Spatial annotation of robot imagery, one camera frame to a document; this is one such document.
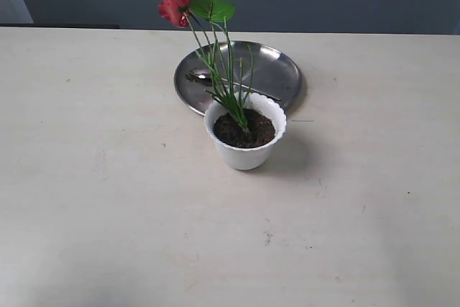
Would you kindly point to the dark brown potting soil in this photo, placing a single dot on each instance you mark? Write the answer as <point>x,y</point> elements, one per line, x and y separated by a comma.
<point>260,130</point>

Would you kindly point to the white scalloped plastic pot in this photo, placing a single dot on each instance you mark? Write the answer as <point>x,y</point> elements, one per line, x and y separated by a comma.
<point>247,158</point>

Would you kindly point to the red artificial flower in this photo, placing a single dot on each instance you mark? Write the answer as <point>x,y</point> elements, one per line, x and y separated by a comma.
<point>208,21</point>

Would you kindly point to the stainless steel spork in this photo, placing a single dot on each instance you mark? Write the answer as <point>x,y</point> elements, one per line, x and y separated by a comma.
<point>206,80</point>

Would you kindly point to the round stainless steel plate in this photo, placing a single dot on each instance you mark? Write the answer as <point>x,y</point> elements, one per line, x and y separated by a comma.
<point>260,66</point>

